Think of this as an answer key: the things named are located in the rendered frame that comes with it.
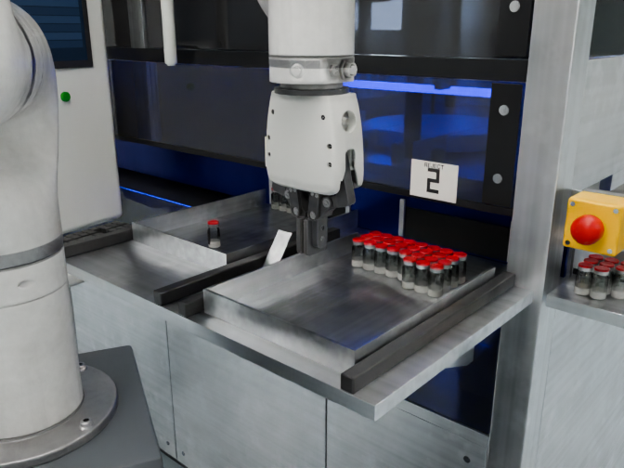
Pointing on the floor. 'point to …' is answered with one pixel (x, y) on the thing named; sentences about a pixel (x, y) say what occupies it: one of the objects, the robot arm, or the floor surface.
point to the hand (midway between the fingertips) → (312, 233)
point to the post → (539, 221)
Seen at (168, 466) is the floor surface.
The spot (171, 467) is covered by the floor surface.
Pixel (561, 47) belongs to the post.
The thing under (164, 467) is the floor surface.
